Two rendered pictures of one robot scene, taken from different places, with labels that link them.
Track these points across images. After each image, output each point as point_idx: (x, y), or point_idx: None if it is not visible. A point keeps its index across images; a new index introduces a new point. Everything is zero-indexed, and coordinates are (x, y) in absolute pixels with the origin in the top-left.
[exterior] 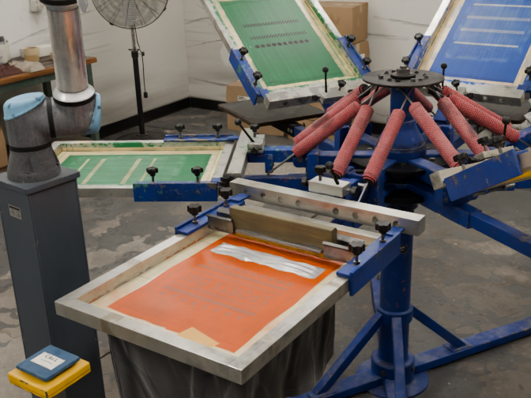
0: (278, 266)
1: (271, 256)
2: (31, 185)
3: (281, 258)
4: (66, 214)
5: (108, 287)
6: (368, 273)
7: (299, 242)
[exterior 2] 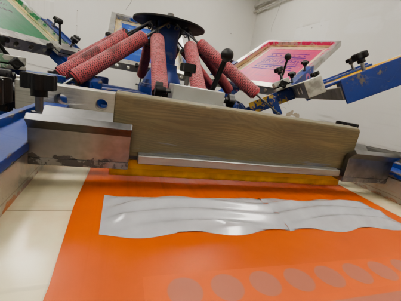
0: (330, 221)
1: (265, 202)
2: None
3: (294, 201)
4: None
5: None
6: None
7: (293, 160)
